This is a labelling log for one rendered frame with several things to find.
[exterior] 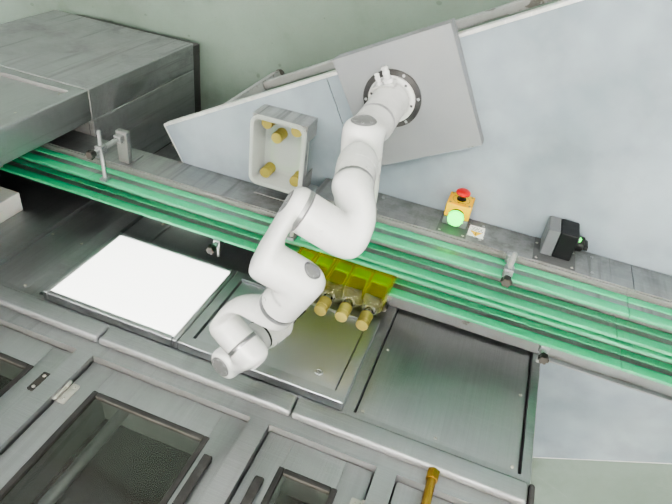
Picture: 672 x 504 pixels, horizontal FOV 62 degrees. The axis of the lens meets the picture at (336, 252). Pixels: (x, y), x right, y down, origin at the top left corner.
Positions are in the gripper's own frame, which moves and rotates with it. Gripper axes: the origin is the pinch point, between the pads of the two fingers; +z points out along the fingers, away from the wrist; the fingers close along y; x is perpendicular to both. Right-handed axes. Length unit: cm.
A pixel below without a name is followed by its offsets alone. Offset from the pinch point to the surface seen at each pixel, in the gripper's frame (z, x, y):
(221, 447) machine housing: -34.4, -6.2, -17.8
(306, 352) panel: -1.1, -5.2, -13.6
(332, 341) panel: 6.9, -8.2, -13.5
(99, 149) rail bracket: 1, 78, 14
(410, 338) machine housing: 26.4, -23.3, -16.9
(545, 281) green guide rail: 39, -50, 13
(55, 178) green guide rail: -1, 102, -6
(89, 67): 30, 120, 20
